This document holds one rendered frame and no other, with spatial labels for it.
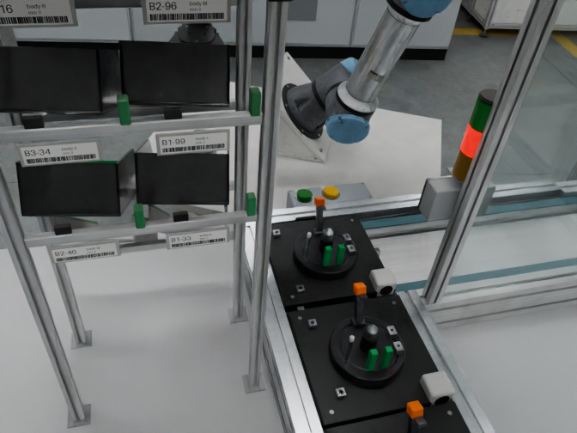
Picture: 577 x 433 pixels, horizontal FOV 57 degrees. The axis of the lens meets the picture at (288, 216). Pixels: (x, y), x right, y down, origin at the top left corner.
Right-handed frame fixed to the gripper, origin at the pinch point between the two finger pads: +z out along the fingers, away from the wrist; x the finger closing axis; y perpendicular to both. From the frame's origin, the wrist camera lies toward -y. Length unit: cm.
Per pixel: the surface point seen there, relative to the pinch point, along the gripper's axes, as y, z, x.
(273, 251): 25.3, 25.7, -16.2
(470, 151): -11, 21, -46
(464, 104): 215, -150, -171
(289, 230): 28.1, 19.7, -20.3
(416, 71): 235, -193, -148
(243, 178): -3.9, 22.8, -8.9
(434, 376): 9, 55, -43
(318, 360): 13, 51, -23
